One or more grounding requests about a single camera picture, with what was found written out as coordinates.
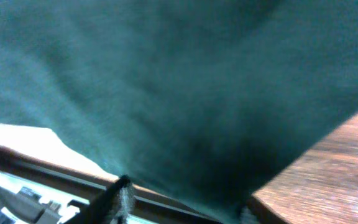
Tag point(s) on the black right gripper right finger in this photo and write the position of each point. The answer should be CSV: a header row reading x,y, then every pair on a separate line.
x,y
256,212

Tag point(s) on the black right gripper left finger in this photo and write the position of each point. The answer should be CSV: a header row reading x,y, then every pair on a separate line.
x,y
114,205

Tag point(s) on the black shorts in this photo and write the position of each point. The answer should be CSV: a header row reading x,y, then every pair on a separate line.
x,y
202,101

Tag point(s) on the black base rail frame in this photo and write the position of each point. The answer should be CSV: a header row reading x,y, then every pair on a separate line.
x,y
34,191

